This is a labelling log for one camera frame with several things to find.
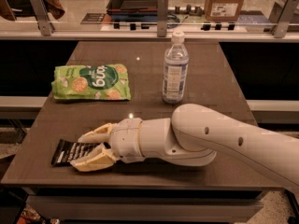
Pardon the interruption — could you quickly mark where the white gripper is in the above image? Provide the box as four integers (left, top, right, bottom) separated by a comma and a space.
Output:
70, 118, 145, 172

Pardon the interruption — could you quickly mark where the black rxbar chocolate wrapper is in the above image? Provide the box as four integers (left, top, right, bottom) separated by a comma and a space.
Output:
51, 139, 98, 167

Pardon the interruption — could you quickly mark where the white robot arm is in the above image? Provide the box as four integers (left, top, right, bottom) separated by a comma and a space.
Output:
71, 104, 299, 193

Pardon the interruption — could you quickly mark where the green snack bag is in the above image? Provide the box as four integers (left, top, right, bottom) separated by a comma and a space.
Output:
51, 63, 131, 101

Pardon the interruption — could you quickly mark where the clear water bottle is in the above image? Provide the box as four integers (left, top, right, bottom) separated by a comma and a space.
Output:
163, 31, 189, 104

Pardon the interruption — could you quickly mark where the cardboard box with label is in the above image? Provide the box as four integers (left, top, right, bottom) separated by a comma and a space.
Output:
204, 0, 244, 21

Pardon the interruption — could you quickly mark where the middle metal bracket post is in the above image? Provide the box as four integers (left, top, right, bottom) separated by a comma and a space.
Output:
157, 0, 168, 37

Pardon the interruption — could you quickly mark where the metal bracket post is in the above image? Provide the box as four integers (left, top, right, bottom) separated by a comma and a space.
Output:
157, 0, 168, 37
30, 0, 54, 36
269, 0, 299, 38

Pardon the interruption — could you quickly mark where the left metal bracket post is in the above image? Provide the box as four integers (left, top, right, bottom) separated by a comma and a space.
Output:
30, 0, 54, 36

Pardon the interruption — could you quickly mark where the right metal bracket post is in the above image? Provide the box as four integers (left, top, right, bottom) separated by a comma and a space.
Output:
269, 0, 299, 38

